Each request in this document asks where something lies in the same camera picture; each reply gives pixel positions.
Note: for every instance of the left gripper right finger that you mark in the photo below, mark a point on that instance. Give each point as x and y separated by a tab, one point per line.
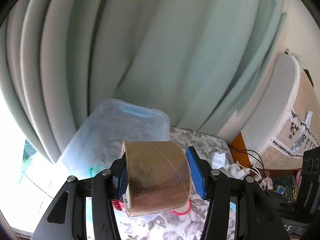
197	172

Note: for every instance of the white charger plug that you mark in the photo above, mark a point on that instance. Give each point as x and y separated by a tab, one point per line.
242	173

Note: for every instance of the crumpled white paper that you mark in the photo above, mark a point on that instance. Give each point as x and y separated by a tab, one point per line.
219	160

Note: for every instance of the dark red hair claw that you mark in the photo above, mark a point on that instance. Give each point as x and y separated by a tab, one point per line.
118	205

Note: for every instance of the brown packing tape roll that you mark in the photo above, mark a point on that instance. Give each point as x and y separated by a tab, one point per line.
159	177

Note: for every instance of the light blue card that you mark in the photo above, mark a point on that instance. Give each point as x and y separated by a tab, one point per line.
233	206

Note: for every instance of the green curtain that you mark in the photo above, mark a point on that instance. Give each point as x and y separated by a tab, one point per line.
198	61

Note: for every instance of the clear plastic storage bin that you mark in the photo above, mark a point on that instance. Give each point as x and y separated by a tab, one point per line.
97	143

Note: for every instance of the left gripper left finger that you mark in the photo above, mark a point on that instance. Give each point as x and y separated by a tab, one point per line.
120	177

